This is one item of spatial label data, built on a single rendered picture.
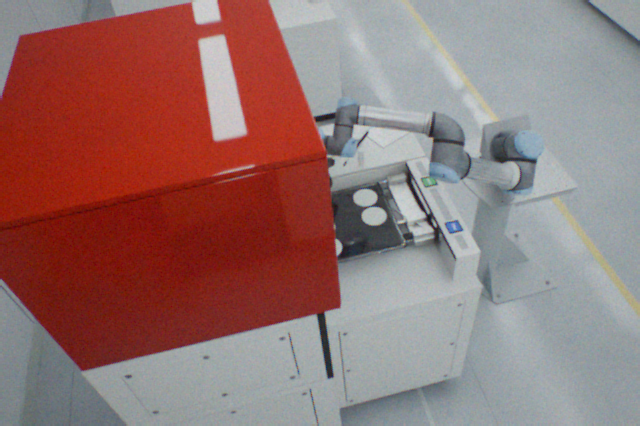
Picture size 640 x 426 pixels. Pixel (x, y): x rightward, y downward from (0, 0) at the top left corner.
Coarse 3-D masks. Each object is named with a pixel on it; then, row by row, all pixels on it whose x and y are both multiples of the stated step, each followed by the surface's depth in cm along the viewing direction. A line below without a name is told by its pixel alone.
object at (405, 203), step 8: (400, 184) 236; (392, 192) 233; (400, 192) 233; (408, 192) 233; (400, 200) 230; (408, 200) 230; (400, 208) 227; (408, 208) 226; (416, 208) 226; (416, 224) 220; (424, 224) 220; (408, 232) 220; (416, 240) 215; (424, 240) 215; (432, 240) 216
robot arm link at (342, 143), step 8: (336, 128) 203; (344, 128) 201; (328, 136) 204; (336, 136) 202; (344, 136) 202; (352, 136) 204; (328, 144) 203; (336, 144) 202; (344, 144) 201; (352, 144) 201; (328, 152) 204; (336, 152) 203; (344, 152) 202; (352, 152) 202
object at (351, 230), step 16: (352, 192) 233; (336, 208) 227; (352, 208) 226; (384, 208) 225; (336, 224) 221; (352, 224) 221; (368, 224) 220; (384, 224) 219; (352, 240) 215; (368, 240) 214; (384, 240) 214; (400, 240) 213; (352, 256) 210
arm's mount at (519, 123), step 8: (504, 120) 238; (512, 120) 238; (520, 120) 239; (528, 120) 239; (488, 128) 237; (496, 128) 238; (504, 128) 238; (512, 128) 239; (520, 128) 239; (528, 128) 240; (488, 136) 238; (488, 144) 238; (480, 152) 248; (488, 152) 238; (488, 160) 240
